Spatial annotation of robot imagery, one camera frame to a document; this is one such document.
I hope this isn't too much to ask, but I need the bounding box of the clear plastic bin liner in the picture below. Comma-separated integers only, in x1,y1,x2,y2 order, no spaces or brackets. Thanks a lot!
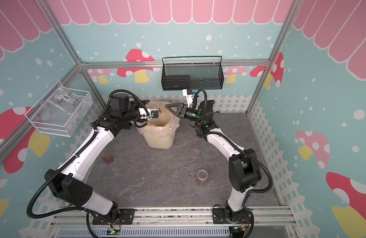
137,101,180,138

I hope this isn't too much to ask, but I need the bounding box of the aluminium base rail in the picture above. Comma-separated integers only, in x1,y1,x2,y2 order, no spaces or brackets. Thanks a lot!
45,206,301,238

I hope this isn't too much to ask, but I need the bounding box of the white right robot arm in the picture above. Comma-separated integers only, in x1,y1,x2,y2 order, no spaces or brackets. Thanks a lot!
165,100,262,224

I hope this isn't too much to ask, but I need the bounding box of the black plastic tool case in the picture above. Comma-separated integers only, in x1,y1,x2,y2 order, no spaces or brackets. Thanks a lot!
100,104,111,120

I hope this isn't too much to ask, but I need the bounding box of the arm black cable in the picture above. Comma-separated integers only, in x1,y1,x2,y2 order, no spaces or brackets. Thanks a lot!
192,88,273,194
26,89,151,220

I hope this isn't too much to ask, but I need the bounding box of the black box in basket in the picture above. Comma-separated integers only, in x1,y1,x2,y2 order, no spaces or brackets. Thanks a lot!
162,75,191,91

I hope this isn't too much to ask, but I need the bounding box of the cream plastic trash bin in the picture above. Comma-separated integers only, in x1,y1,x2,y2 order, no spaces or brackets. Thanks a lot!
137,101,180,149

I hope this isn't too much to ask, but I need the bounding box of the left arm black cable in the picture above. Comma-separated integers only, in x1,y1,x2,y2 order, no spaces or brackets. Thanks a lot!
26,89,151,220

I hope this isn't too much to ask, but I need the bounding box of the clear plastic bag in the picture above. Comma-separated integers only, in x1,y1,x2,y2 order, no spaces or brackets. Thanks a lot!
37,84,94,131

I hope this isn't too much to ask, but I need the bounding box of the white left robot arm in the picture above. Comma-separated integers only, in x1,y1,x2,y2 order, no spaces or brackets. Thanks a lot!
45,90,160,223

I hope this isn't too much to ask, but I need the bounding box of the black wire mesh basket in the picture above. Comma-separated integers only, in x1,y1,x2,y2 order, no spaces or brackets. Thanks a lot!
162,56,225,91

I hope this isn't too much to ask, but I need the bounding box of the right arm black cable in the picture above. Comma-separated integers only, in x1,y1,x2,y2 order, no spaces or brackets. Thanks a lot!
192,88,273,194

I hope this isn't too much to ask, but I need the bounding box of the white wire wall basket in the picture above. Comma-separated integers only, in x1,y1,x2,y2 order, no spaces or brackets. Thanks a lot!
24,81,94,138

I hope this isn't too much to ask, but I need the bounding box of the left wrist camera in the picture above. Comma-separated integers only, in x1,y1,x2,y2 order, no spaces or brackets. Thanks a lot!
147,109,160,120

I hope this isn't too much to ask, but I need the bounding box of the clear jar lid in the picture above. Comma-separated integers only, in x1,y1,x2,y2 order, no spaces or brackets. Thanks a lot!
190,148,201,158

